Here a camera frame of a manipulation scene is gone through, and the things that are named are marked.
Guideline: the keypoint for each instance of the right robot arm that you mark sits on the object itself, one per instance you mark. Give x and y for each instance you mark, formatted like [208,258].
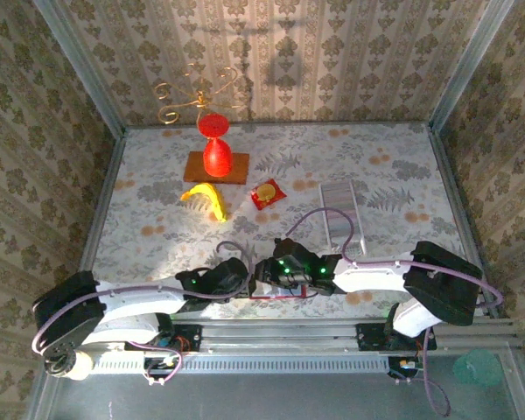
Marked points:
[367,280]

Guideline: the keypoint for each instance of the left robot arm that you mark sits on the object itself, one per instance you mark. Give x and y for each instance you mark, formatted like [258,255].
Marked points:
[140,302]

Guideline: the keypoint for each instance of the white card rack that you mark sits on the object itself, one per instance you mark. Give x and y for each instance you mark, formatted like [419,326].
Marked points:
[339,205]

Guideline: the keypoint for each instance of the red snack packet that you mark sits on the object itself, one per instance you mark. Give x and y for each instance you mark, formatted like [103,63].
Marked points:
[267,194]

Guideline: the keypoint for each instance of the yellow banana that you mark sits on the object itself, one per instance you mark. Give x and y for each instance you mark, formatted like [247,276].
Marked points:
[219,203]

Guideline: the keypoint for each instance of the small controller board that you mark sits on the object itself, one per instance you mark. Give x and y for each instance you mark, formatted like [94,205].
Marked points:
[162,365]
[402,366]

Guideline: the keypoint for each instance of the brown wooden board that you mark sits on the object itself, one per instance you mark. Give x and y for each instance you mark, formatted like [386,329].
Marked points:
[194,170]

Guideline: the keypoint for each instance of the red goblet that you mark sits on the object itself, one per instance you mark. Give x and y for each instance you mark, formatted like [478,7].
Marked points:
[218,159]

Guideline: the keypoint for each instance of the green glass cup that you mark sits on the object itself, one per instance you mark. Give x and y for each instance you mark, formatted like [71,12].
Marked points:
[477,367]

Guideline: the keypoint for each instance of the aluminium frame rail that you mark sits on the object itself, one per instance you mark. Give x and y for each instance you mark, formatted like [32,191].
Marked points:
[280,334]

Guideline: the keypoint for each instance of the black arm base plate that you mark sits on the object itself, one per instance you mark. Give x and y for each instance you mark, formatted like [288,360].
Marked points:
[372,337]
[192,339]

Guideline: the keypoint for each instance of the aluminium frame post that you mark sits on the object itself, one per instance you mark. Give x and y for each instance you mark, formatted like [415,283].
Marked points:
[83,70]
[468,65]

